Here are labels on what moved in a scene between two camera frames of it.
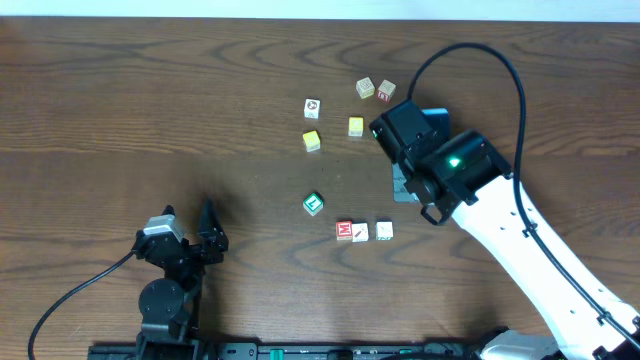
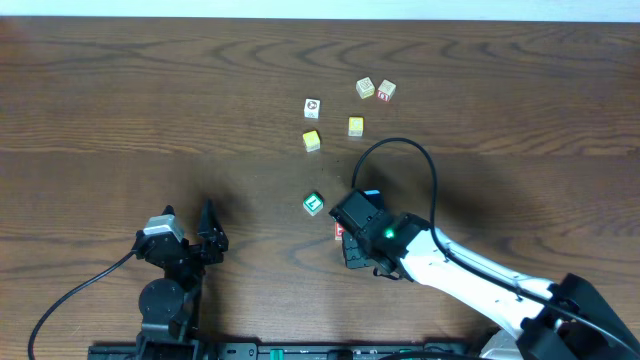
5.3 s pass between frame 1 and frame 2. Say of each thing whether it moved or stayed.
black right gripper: moved
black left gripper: stayed
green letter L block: stayed
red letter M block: stayed
